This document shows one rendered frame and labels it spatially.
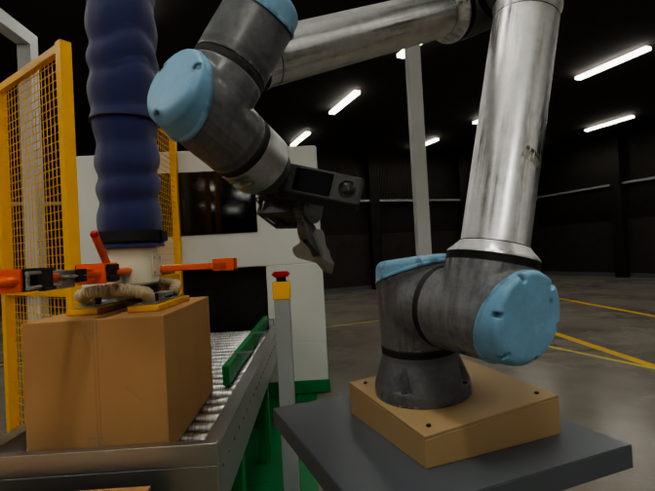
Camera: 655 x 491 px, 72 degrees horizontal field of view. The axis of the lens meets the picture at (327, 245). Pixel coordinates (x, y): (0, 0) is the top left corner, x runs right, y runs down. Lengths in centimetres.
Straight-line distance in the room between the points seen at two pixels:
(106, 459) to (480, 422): 99
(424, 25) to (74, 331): 120
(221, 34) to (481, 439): 72
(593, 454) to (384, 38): 78
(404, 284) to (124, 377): 92
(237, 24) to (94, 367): 114
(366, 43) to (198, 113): 40
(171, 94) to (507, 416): 73
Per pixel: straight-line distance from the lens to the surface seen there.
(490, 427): 88
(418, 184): 421
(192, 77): 51
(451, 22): 98
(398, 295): 85
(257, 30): 57
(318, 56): 77
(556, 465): 87
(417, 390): 88
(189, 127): 52
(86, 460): 148
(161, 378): 144
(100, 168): 170
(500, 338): 70
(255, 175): 57
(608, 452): 95
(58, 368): 154
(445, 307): 75
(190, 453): 138
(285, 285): 179
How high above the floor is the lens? 110
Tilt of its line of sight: 1 degrees up
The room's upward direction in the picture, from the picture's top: 3 degrees counter-clockwise
